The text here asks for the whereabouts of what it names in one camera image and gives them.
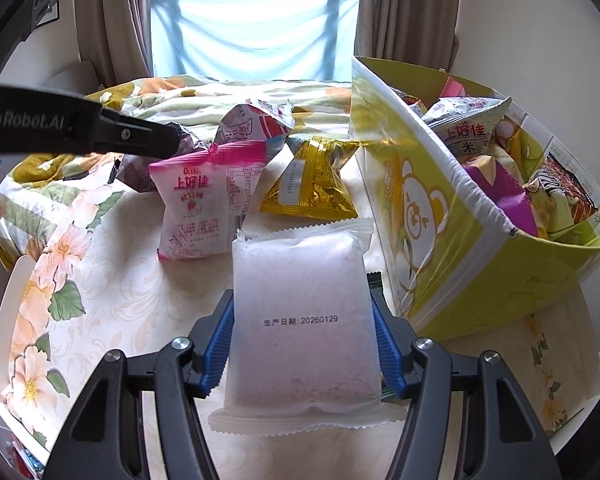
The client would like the pink white snack bag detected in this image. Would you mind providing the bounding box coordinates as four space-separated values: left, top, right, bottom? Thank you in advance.
149 140 268 260

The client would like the translucent white snack pack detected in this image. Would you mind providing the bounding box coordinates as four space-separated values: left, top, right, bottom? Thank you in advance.
209 218 405 437

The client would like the floral green orange blanket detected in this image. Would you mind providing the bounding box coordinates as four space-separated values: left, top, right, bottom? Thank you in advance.
0 76 351 269

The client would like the maroon blue snack bag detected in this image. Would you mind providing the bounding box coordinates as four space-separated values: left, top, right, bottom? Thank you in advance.
109 122 208 193

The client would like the left brown curtain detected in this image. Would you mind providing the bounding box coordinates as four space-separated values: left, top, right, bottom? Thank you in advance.
74 0 152 86

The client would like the brown curtain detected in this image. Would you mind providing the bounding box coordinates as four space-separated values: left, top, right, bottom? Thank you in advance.
74 0 152 86
354 0 460 70

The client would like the yellow green cardboard box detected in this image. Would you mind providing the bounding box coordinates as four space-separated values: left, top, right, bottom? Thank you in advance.
350 56 600 340

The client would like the small green biscuit packet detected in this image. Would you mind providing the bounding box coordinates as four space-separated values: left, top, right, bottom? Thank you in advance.
366 272 396 402

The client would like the purple chips bag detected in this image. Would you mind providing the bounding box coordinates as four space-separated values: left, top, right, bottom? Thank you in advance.
462 155 539 236

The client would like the red white shrimp chips bag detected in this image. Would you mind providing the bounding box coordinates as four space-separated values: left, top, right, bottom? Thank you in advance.
214 99 294 145

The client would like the red noodle snack bag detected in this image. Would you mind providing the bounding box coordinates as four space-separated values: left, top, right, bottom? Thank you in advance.
524 154 597 232

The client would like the light blue window cloth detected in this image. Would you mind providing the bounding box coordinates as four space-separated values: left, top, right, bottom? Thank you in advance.
150 0 358 82

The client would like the gold yellow snack bag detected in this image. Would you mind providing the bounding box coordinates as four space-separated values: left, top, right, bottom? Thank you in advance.
260 136 361 222

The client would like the grey white rice snack bag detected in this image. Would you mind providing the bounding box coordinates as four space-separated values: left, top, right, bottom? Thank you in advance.
422 96 512 159

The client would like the pink snack bag at back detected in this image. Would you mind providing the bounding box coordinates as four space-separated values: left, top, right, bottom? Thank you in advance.
439 76 467 99

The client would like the right brown curtain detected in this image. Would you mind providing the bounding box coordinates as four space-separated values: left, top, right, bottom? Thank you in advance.
354 0 460 70

